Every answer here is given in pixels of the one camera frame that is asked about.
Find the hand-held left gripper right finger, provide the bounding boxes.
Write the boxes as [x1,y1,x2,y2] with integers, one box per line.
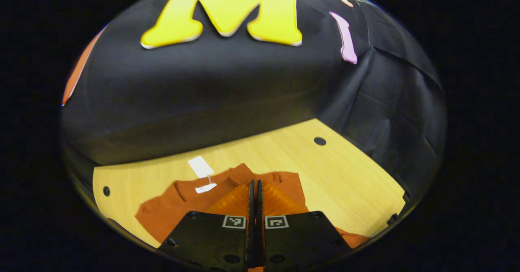
[257,179,353,270]

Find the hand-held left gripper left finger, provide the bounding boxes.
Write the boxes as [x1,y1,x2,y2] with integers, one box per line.
[158,179,256,270]

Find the orange garment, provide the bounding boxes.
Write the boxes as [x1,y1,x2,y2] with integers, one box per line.
[135,163,371,249]

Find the white paper hang tag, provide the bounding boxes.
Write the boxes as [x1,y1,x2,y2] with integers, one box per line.
[188,155,217,194]

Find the black backdrop cloth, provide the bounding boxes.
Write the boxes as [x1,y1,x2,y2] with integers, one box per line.
[60,0,447,207]

